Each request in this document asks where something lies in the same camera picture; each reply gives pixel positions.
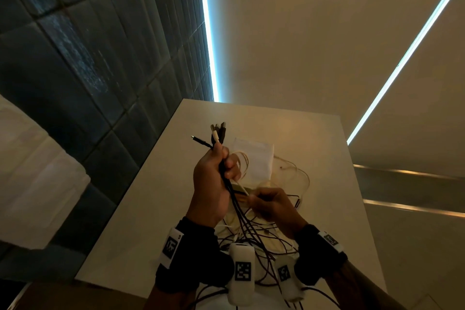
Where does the metal trim strip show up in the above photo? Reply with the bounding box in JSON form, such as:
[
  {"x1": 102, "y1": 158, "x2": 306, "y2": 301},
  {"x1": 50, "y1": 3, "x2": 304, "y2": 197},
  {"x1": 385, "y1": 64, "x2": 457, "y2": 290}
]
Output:
[
  {"x1": 363, "y1": 199, "x2": 465, "y2": 219},
  {"x1": 353, "y1": 164, "x2": 465, "y2": 180}
]

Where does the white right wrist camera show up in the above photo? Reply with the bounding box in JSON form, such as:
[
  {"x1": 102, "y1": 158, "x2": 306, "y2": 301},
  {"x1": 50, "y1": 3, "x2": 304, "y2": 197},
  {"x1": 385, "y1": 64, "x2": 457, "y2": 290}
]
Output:
[{"x1": 274, "y1": 256, "x2": 306, "y2": 302}]

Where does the black left wristband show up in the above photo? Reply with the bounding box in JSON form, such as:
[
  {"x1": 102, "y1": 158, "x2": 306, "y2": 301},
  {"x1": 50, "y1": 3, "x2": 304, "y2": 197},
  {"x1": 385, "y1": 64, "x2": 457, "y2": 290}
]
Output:
[{"x1": 155, "y1": 217, "x2": 235, "y2": 294}]

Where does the white table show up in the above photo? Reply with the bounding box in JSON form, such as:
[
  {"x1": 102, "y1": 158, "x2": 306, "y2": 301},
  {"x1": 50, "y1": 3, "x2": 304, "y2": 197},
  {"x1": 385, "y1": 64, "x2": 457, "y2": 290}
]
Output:
[{"x1": 75, "y1": 99, "x2": 388, "y2": 299}]

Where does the person's right forearm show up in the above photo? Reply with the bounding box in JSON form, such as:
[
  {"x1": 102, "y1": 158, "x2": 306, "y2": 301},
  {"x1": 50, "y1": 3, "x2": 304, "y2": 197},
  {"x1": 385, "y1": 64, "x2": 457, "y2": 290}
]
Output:
[{"x1": 325, "y1": 261, "x2": 407, "y2": 310}]

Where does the person's left forearm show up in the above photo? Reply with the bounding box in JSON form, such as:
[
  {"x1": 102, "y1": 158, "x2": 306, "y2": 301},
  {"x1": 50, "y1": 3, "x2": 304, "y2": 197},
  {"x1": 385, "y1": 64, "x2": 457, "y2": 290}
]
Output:
[{"x1": 143, "y1": 284, "x2": 197, "y2": 310}]

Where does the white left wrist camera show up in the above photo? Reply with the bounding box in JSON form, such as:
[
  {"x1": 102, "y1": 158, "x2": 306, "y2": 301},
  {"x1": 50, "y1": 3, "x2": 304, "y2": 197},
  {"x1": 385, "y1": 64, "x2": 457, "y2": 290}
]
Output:
[{"x1": 228, "y1": 242, "x2": 256, "y2": 307}]

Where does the person's left hand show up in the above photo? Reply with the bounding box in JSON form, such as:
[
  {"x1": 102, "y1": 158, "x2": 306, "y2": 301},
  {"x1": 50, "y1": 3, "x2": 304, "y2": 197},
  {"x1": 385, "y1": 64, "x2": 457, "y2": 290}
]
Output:
[{"x1": 186, "y1": 141, "x2": 242, "y2": 229}]

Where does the person's right hand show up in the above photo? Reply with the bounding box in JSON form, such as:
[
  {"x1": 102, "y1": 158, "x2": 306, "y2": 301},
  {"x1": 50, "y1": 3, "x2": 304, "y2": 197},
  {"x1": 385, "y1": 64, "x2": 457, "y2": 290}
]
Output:
[{"x1": 247, "y1": 186, "x2": 309, "y2": 241}]

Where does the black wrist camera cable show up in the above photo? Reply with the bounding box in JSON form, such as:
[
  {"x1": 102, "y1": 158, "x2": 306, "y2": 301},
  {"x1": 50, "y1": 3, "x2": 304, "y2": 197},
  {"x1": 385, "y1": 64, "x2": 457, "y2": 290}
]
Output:
[
  {"x1": 301, "y1": 286, "x2": 341, "y2": 309},
  {"x1": 185, "y1": 286, "x2": 240, "y2": 310}
]

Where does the blue LED light strip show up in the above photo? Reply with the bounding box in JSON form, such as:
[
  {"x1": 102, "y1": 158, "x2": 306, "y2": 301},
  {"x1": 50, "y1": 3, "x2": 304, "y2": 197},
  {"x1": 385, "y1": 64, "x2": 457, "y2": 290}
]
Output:
[
  {"x1": 347, "y1": 0, "x2": 465, "y2": 146},
  {"x1": 197, "y1": 0, "x2": 220, "y2": 103}
]

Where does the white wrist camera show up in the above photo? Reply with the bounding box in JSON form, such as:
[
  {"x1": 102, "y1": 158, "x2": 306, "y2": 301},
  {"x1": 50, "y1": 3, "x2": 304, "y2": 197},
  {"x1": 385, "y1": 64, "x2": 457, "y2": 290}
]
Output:
[
  {"x1": 274, "y1": 256, "x2": 306, "y2": 302},
  {"x1": 228, "y1": 242, "x2": 256, "y2": 307}
]

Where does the pile of cables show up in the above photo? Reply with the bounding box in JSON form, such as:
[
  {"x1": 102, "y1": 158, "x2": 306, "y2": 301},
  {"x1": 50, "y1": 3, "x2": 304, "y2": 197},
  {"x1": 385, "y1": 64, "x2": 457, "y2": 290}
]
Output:
[{"x1": 214, "y1": 155, "x2": 311, "y2": 285}]

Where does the black wristband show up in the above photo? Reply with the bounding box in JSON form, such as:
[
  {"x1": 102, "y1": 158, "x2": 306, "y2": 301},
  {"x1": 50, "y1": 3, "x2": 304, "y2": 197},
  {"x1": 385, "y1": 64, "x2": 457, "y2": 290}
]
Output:
[
  {"x1": 294, "y1": 224, "x2": 349, "y2": 287},
  {"x1": 155, "y1": 217, "x2": 235, "y2": 294}
]

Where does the black right wristband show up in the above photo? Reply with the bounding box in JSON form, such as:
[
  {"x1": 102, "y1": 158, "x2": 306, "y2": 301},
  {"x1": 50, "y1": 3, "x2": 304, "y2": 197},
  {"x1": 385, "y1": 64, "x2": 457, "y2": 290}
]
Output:
[{"x1": 294, "y1": 224, "x2": 349, "y2": 287}]

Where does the white cushion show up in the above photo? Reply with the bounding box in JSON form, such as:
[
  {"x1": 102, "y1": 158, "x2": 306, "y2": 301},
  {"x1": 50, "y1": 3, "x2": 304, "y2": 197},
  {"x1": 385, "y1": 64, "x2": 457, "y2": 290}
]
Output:
[{"x1": 0, "y1": 94, "x2": 92, "y2": 250}]

